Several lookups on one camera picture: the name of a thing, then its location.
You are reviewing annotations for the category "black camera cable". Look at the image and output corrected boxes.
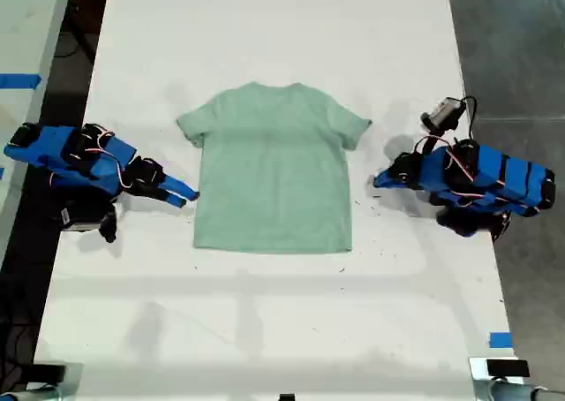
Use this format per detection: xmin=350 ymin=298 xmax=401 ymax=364
xmin=459 ymin=95 xmax=480 ymax=142

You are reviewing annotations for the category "pale green T-shirt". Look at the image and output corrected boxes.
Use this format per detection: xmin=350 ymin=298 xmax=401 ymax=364
xmin=175 ymin=81 xmax=373 ymax=254

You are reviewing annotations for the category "black silver camera box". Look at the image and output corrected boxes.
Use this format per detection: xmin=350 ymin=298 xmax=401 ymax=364
xmin=420 ymin=95 xmax=467 ymax=132

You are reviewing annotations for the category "metal table clamp bracket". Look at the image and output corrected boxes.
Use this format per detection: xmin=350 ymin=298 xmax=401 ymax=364
xmin=468 ymin=356 xmax=531 ymax=401
xmin=24 ymin=360 xmax=85 ymax=401

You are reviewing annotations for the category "short blue tape strip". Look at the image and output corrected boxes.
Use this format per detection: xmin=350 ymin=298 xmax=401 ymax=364
xmin=488 ymin=331 xmax=515 ymax=350

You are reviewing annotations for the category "black floor cable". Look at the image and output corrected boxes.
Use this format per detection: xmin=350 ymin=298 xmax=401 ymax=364
xmin=52 ymin=19 xmax=96 ymax=64

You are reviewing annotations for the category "long blue tape strip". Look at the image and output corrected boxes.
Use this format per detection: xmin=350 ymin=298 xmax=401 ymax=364
xmin=0 ymin=73 xmax=43 ymax=90

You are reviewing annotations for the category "small black box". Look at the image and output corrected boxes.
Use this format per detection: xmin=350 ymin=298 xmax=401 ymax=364
xmin=486 ymin=359 xmax=531 ymax=378

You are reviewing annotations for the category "short black camera stalk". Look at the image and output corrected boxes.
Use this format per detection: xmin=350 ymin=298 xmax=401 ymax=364
xmin=426 ymin=129 xmax=448 ymax=151
xmin=99 ymin=205 xmax=118 ymax=244

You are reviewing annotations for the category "black camera box white label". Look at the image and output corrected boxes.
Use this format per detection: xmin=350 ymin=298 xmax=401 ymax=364
xmin=58 ymin=193 xmax=107 ymax=233

